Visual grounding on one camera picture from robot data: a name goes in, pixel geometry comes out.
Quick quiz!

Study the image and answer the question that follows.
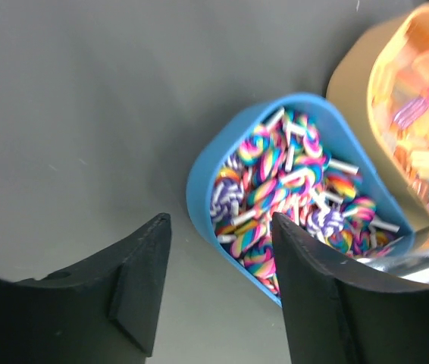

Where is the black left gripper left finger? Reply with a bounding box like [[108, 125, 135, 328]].
[[0, 213, 172, 363]]

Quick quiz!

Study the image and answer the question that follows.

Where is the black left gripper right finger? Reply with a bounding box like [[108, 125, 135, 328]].
[[273, 214, 429, 363]]

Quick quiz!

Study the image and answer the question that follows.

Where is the silver metal scoop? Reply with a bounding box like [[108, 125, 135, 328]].
[[357, 227, 429, 284]]

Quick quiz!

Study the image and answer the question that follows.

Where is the blue candy tray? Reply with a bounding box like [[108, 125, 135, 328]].
[[186, 93, 412, 303]]

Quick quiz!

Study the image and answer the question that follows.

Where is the orange candy tray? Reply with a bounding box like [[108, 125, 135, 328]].
[[326, 2, 429, 230]]

